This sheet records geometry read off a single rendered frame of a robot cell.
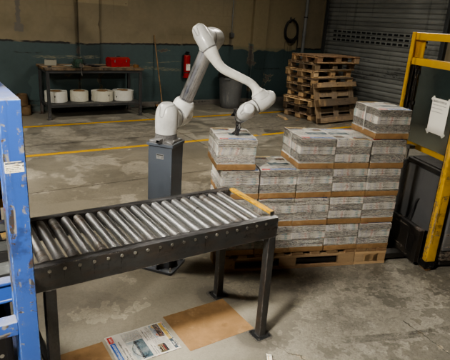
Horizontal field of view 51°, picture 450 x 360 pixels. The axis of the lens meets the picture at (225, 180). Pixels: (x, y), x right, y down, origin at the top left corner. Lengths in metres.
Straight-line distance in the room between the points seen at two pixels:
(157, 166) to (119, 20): 6.71
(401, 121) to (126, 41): 7.04
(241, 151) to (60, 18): 6.67
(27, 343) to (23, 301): 0.19
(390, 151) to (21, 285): 2.81
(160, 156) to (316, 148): 1.14
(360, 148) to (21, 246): 2.58
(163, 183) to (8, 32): 6.39
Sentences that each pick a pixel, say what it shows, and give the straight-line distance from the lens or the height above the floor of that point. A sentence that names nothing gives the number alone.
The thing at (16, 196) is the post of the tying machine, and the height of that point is 1.21.
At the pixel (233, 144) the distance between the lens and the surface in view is 3.28.
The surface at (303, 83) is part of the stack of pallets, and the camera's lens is 9.92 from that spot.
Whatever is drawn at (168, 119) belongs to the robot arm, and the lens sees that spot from 3.27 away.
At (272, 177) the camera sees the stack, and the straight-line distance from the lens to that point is 3.46.
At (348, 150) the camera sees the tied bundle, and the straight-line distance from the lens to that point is 3.63.
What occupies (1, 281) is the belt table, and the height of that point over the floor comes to 0.79.
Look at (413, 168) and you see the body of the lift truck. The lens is 4.49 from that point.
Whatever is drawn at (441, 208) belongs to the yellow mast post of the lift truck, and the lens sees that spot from 4.02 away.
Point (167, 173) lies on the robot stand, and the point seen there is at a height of 0.79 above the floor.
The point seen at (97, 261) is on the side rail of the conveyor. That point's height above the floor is 0.77.
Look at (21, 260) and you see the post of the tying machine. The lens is 1.90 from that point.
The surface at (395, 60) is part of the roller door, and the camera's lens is 11.09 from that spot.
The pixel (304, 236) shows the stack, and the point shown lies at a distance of 3.74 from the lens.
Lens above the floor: 1.84
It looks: 19 degrees down
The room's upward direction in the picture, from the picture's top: 4 degrees clockwise
